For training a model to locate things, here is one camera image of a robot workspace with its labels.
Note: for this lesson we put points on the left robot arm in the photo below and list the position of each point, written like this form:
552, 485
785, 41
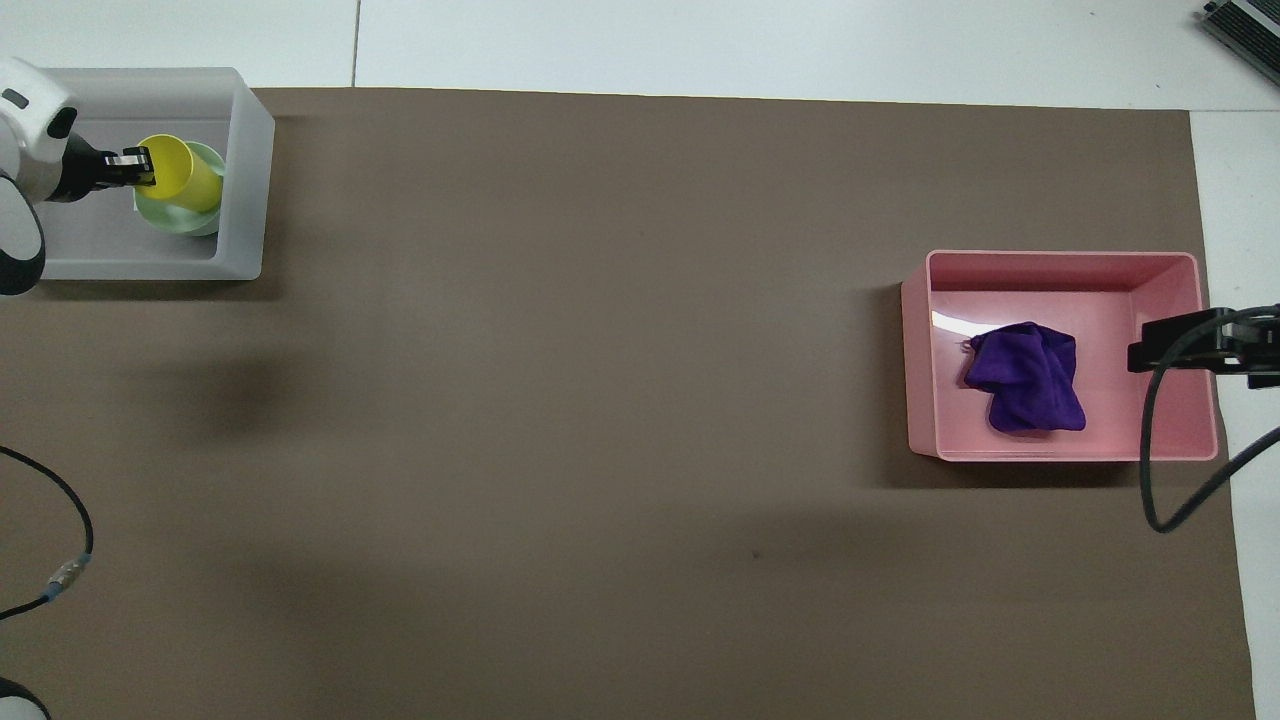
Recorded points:
28, 110

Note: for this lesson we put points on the pink plastic box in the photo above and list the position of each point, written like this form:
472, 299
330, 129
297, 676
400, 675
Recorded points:
1060, 290

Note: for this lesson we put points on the translucent white storage box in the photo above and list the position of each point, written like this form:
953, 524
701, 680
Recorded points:
245, 180

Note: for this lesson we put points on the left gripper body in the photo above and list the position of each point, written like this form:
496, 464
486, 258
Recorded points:
82, 170

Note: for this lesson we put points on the yellow plastic cup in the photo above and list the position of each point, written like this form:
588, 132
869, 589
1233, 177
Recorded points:
190, 172

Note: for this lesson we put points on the grey ribbed device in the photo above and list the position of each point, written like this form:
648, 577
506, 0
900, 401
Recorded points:
1248, 25

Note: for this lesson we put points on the purple cloth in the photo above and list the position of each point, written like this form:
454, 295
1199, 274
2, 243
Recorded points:
1028, 380

